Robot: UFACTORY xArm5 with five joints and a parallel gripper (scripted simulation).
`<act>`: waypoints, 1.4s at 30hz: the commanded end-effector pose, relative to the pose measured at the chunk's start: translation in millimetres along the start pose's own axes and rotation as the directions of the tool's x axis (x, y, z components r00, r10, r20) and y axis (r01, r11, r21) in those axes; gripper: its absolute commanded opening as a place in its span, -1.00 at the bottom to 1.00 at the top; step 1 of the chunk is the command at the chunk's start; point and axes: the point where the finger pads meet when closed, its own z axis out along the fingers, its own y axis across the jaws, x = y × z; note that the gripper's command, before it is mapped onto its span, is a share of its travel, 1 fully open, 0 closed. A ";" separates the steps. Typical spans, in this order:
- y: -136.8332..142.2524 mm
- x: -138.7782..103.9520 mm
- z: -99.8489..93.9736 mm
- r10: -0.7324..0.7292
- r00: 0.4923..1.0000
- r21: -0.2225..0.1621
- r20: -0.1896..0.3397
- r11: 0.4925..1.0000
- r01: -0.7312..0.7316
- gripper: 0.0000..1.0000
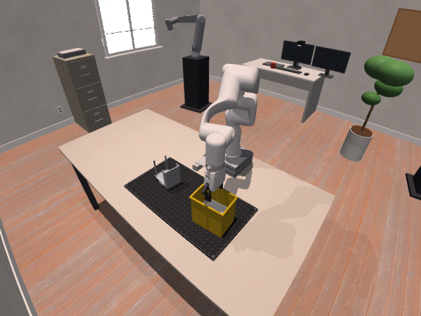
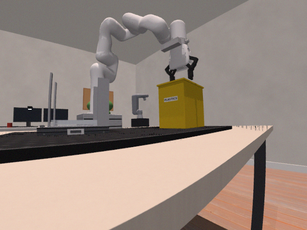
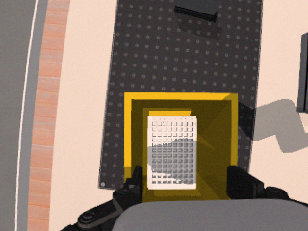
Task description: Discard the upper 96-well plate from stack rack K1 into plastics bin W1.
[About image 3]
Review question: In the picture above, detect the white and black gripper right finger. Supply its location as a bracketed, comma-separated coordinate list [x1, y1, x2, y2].
[226, 165, 308, 207]

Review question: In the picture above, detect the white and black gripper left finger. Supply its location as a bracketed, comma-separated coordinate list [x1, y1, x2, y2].
[60, 166, 143, 231]

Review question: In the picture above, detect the yellow plastics bin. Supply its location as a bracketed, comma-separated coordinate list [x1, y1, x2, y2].
[124, 92, 238, 203]

